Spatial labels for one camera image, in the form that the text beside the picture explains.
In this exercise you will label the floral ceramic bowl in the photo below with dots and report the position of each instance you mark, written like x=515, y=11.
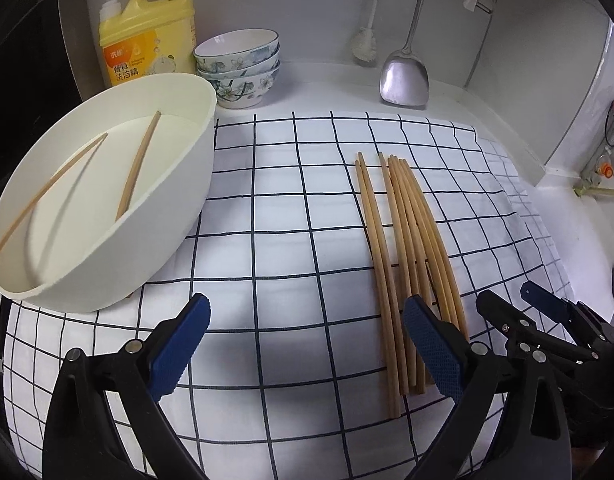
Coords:
x=237, y=46
x=242, y=91
x=257, y=67

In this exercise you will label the wooden chopstick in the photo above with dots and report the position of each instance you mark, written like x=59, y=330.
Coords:
x=47, y=187
x=137, y=165

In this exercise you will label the brass pipe fitting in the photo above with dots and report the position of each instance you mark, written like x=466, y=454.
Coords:
x=597, y=191

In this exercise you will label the white bottle brush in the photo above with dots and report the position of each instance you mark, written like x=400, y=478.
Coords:
x=365, y=42

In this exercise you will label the bundle of wooden chopsticks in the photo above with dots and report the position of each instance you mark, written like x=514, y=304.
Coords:
x=387, y=260

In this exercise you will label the metal spatula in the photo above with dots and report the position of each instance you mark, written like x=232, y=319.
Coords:
x=404, y=77

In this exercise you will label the white plastic basin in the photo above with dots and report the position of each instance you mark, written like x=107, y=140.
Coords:
x=112, y=175

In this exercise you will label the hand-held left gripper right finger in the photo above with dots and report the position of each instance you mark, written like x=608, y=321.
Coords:
x=434, y=350

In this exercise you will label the black appliance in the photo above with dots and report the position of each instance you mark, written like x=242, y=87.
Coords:
x=27, y=60

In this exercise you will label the yellow dish soap bottle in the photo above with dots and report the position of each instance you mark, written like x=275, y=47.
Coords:
x=147, y=35

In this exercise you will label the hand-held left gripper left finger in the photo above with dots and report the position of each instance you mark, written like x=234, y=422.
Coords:
x=182, y=345

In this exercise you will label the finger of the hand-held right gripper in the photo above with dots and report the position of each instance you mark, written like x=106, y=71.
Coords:
x=544, y=300
x=497, y=307

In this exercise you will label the white black-checked cloth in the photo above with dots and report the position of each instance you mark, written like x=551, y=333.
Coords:
x=287, y=240

